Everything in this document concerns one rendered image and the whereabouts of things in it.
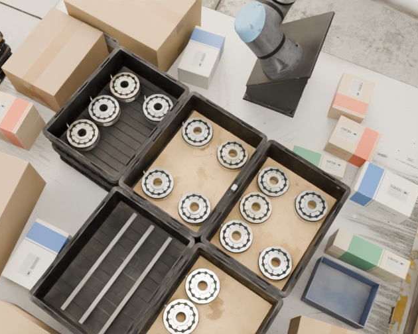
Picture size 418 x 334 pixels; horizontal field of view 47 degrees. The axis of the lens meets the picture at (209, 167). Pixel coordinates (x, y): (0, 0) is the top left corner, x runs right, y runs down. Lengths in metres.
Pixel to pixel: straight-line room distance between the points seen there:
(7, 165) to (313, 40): 1.07
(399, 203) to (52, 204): 1.17
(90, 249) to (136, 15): 0.83
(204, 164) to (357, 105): 0.62
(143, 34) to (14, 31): 1.39
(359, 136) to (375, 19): 1.45
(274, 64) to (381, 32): 1.52
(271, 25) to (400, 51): 1.56
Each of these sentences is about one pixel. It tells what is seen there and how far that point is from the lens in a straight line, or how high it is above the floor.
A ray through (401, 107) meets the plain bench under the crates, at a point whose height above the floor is 0.70.
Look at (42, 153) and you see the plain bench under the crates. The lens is 1.83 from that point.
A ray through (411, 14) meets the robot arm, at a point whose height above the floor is 1.40.
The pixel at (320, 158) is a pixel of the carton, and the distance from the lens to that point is 1.74.
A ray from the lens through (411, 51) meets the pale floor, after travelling 3.09.
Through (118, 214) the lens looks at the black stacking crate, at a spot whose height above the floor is 0.83.
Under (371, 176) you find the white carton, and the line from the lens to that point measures 1.73.
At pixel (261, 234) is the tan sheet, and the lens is 1.54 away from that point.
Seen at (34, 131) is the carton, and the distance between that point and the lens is 1.82.
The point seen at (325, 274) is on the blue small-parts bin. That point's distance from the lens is 1.69.
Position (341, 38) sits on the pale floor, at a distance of 3.00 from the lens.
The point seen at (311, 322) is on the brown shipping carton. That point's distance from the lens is 1.50.
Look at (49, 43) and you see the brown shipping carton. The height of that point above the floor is 0.86.
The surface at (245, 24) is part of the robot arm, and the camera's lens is 1.59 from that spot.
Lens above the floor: 2.31
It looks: 69 degrees down
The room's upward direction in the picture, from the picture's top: 6 degrees clockwise
